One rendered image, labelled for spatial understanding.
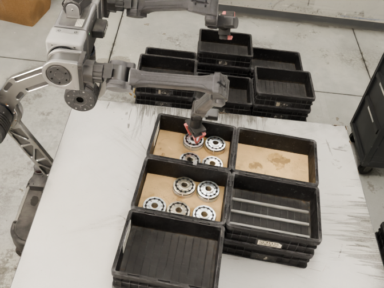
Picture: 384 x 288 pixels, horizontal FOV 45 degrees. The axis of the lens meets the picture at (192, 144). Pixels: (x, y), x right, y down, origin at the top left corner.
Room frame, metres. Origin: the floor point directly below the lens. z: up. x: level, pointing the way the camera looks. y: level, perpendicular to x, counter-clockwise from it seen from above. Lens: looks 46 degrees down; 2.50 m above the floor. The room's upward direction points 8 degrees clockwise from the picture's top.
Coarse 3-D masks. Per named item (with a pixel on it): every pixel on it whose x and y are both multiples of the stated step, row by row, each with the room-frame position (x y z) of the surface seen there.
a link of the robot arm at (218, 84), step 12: (120, 60) 1.35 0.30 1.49; (132, 72) 1.32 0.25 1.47; (144, 72) 1.32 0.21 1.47; (216, 72) 1.34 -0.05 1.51; (108, 84) 1.28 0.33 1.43; (120, 84) 1.28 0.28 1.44; (132, 84) 1.29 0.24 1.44; (144, 84) 1.29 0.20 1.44; (156, 84) 1.29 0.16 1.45; (168, 84) 1.29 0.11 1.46; (180, 84) 1.30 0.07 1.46; (192, 84) 1.30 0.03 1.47; (204, 84) 1.30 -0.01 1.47; (216, 84) 1.30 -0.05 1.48; (228, 84) 1.37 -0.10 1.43; (216, 96) 1.31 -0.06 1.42
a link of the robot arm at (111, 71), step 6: (108, 66) 1.31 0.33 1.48; (114, 66) 1.32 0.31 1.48; (120, 66) 1.33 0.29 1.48; (102, 72) 1.30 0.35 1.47; (108, 72) 1.30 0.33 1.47; (114, 72) 1.31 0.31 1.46; (120, 72) 1.31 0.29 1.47; (126, 72) 1.33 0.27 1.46; (108, 78) 1.29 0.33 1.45; (114, 78) 1.29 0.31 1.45; (120, 78) 1.29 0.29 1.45; (126, 78) 1.31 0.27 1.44
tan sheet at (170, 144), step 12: (168, 132) 1.68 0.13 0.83; (156, 144) 1.59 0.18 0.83; (168, 144) 1.60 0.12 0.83; (180, 144) 1.61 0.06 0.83; (204, 144) 1.63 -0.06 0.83; (228, 144) 1.66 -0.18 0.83; (168, 156) 1.52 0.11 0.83; (180, 156) 1.53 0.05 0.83; (204, 156) 1.55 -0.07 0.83; (216, 156) 1.56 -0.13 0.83; (228, 156) 1.58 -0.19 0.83
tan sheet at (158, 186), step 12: (156, 180) 1.36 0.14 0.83; (168, 180) 1.37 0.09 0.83; (144, 192) 1.28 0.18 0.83; (156, 192) 1.29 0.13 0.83; (168, 192) 1.30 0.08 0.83; (168, 204) 1.23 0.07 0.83; (192, 204) 1.25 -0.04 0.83; (204, 204) 1.26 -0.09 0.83; (216, 204) 1.27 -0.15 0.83; (204, 216) 1.20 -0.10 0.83; (216, 216) 1.21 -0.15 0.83
